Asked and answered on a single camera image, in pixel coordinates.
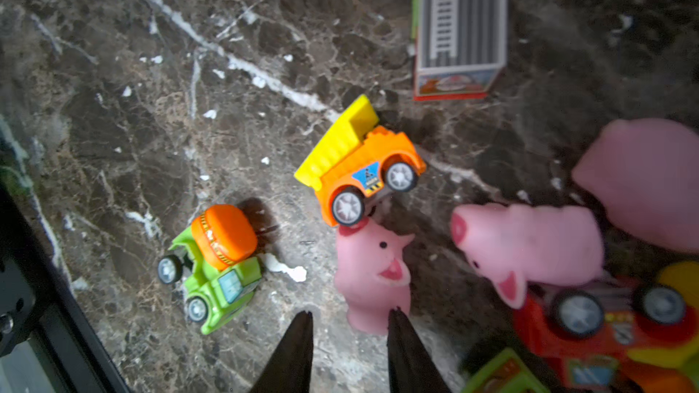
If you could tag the pink rubber pig toy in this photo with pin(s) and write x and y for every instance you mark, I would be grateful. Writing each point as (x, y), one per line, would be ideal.
(372, 275)
(517, 245)
(645, 174)

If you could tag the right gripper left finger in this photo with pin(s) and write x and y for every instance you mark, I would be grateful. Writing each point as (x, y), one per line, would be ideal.
(289, 367)

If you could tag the red toy car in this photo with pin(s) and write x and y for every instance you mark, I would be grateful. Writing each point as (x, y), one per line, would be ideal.
(618, 335)

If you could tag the yellow orange dump truck toy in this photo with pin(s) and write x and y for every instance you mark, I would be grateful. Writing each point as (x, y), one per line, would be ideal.
(356, 160)

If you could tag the green cement mixer truck toy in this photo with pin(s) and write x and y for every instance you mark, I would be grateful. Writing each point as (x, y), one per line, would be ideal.
(214, 256)

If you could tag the green pink toy car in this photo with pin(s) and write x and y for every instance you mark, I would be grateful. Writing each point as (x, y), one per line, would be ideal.
(505, 373)

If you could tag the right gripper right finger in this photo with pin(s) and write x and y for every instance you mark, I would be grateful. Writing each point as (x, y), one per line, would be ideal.
(411, 368)

